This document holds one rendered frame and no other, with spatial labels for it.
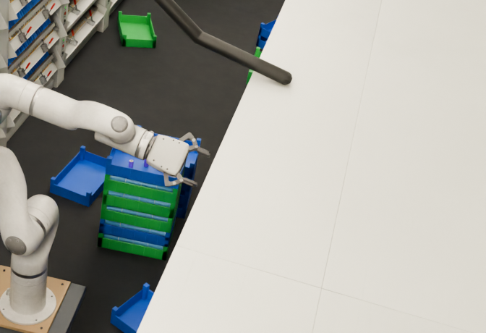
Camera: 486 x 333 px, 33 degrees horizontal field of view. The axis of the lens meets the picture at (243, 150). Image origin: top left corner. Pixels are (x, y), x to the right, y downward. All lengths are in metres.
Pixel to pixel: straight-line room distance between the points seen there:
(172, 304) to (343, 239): 0.28
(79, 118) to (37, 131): 1.95
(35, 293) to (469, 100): 1.74
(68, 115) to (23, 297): 0.77
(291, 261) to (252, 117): 0.34
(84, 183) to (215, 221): 2.82
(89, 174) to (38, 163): 0.25
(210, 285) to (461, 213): 0.44
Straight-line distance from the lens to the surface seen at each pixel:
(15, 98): 2.43
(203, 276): 1.08
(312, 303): 1.08
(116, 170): 3.36
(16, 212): 2.65
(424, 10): 1.92
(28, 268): 2.80
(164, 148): 2.36
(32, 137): 4.23
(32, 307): 2.93
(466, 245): 1.26
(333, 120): 1.43
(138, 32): 5.21
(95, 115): 2.31
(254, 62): 1.47
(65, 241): 3.66
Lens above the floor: 2.51
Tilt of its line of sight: 35 degrees down
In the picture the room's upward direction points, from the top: 13 degrees clockwise
